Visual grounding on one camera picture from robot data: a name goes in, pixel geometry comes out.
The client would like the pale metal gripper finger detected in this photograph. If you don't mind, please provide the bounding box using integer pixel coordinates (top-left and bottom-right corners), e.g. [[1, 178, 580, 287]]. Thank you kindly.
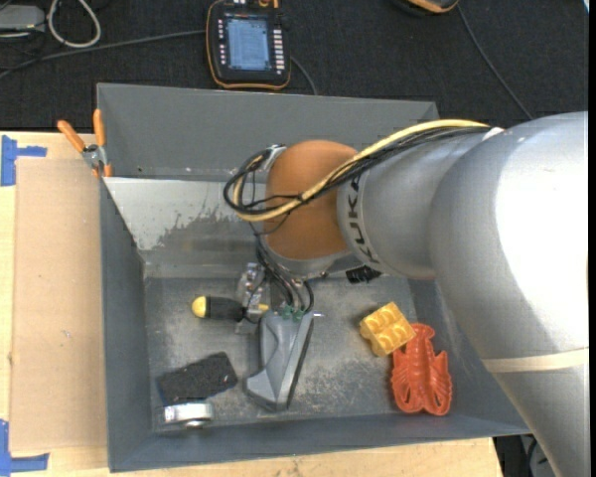
[[233, 287, 268, 336], [236, 261, 266, 298]]

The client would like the yellow and black screwdriver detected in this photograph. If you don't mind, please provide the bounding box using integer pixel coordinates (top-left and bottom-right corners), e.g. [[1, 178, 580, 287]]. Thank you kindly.
[[191, 295, 270, 324]]

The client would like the black sponge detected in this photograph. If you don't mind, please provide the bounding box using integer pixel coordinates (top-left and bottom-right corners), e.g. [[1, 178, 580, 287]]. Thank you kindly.
[[155, 351, 239, 405]]

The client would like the yellow toy brick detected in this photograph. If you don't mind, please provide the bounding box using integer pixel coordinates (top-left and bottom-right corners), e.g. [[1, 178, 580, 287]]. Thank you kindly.
[[359, 301, 418, 358]]

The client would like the grey metal bin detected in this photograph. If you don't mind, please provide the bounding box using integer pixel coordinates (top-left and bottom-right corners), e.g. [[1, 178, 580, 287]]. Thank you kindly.
[[94, 81, 532, 474]]

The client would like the orange toy lobster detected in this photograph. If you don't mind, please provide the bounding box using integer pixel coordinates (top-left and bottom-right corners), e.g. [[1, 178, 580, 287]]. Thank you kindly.
[[389, 322, 454, 417]]

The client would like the brown cardboard board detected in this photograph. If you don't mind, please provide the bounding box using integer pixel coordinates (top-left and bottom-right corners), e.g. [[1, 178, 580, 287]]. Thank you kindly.
[[8, 157, 106, 454]]

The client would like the grey plastic tool handle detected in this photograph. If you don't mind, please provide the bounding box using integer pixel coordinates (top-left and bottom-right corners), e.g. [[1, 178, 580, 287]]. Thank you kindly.
[[241, 310, 316, 413]]

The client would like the silver metal ring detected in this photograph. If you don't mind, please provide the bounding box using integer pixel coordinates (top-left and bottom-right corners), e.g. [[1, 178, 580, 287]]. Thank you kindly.
[[163, 400, 216, 430]]

